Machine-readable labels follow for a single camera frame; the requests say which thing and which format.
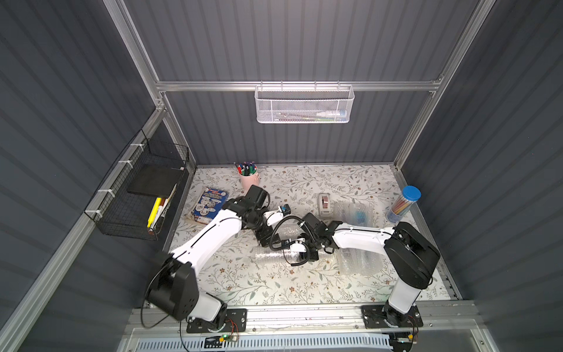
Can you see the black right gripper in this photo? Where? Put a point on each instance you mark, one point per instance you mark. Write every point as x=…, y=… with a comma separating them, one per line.
x=310, y=248

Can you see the black wire wall basket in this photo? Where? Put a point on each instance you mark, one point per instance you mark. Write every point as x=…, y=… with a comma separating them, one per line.
x=148, y=169

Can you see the blue children's book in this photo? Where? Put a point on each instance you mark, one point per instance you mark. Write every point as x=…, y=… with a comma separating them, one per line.
x=208, y=205

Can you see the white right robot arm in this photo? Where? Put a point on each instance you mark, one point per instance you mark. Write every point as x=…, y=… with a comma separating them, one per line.
x=412, y=256

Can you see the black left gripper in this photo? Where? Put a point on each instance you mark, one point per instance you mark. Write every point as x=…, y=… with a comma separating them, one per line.
x=266, y=236

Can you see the purple bottle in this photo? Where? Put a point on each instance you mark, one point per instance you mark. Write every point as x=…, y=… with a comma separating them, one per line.
x=266, y=256

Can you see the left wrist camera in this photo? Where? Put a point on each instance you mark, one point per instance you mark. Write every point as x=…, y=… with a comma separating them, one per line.
x=273, y=217

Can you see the clear tape dispenser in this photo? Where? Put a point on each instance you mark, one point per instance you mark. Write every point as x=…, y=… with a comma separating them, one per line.
x=324, y=205

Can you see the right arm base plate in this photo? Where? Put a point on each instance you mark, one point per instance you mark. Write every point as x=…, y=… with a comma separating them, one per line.
x=380, y=316

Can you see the blue glass bottle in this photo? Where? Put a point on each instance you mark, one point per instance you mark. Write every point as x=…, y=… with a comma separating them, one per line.
x=361, y=218

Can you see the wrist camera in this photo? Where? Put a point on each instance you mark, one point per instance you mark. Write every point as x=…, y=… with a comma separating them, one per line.
x=273, y=217
x=298, y=247

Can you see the blue-lidded pencil tube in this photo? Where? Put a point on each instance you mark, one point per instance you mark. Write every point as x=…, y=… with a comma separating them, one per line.
x=408, y=197

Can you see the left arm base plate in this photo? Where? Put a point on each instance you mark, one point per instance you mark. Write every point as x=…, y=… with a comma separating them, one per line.
x=228, y=320

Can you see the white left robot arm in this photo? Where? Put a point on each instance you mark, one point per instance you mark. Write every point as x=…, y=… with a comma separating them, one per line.
x=174, y=286

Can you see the yellow highlighter marker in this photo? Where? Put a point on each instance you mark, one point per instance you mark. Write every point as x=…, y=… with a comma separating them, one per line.
x=154, y=212

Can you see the pink pen holder cup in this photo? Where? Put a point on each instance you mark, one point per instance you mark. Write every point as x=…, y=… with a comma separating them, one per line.
x=248, y=181

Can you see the white wire mesh basket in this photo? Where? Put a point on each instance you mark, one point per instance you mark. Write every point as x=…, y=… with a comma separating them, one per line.
x=304, y=104

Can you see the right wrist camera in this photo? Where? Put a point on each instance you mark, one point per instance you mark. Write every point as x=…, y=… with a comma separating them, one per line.
x=298, y=247

